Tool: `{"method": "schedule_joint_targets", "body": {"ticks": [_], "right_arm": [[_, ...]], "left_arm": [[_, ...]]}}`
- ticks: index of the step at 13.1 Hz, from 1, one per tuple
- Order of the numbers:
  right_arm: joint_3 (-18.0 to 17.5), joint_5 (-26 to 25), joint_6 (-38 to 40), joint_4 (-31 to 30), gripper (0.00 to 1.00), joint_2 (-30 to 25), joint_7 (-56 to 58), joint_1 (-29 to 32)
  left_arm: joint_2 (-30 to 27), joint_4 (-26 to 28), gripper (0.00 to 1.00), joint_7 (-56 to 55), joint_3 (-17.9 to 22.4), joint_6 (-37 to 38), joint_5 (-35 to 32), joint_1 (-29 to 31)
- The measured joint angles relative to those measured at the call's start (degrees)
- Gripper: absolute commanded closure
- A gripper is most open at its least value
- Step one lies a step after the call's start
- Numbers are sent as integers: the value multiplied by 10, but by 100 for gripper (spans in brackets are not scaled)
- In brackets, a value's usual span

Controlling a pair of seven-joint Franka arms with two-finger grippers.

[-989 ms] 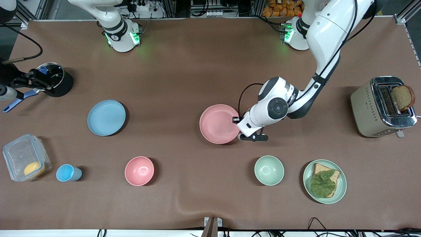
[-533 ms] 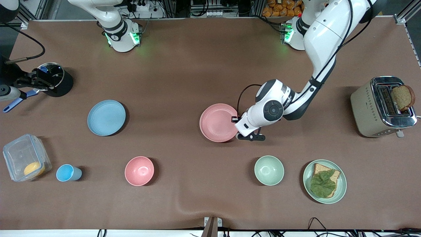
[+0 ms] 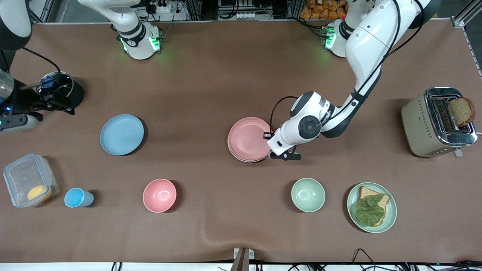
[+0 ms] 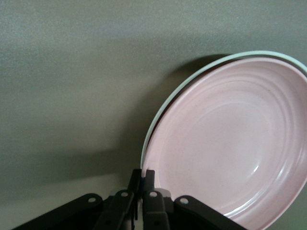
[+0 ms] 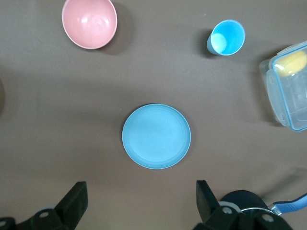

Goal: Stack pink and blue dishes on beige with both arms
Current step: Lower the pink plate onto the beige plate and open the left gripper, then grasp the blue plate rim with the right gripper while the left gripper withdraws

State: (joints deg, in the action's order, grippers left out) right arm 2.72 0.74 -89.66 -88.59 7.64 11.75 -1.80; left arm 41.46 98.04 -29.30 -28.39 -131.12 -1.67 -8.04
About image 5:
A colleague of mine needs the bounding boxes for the black pot with blue handle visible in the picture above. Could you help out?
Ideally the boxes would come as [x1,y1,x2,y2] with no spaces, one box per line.
[219,190,307,216]

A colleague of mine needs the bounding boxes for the blue shallow bowl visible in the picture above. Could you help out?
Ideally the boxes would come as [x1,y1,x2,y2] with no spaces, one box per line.
[121,103,192,170]

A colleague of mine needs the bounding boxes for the pink deep bowl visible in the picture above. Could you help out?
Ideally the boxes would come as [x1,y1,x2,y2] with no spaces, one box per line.
[61,0,118,50]

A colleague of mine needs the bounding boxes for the clear plastic lidded container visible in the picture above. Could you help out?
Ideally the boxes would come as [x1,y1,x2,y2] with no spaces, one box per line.
[259,40,307,132]

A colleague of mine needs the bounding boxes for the yellow orange fruit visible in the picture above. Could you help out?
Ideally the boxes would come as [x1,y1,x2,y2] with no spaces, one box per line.
[274,51,307,77]

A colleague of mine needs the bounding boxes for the blue cup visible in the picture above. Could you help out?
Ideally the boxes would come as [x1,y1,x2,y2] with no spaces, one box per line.
[206,19,246,57]

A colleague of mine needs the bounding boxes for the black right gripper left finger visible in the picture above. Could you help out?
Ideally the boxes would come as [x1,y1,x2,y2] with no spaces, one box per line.
[31,181,88,230]

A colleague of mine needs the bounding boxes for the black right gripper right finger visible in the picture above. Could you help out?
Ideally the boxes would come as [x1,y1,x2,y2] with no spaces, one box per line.
[193,180,241,230]

